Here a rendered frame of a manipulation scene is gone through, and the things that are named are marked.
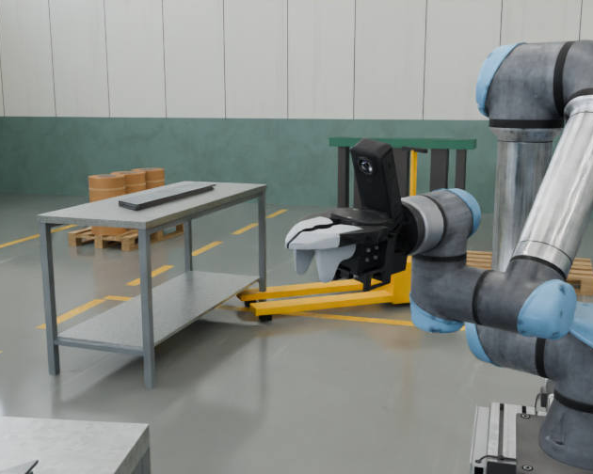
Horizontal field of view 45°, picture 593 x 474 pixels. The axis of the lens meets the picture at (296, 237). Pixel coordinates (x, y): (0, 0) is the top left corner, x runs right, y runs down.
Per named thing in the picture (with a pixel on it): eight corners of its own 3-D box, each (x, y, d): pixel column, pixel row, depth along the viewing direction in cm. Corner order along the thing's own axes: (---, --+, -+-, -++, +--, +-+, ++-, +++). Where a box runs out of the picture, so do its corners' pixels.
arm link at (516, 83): (540, 390, 115) (564, 36, 104) (456, 367, 125) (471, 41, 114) (569, 369, 124) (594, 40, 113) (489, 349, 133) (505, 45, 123)
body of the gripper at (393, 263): (362, 294, 82) (420, 274, 91) (371, 221, 79) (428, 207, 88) (312, 276, 87) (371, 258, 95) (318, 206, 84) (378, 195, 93)
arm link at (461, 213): (484, 247, 101) (487, 187, 99) (443, 261, 93) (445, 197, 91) (435, 240, 106) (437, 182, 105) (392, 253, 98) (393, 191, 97)
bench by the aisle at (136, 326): (152, 389, 401) (145, 215, 383) (47, 374, 424) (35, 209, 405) (267, 304, 569) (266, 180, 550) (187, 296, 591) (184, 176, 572)
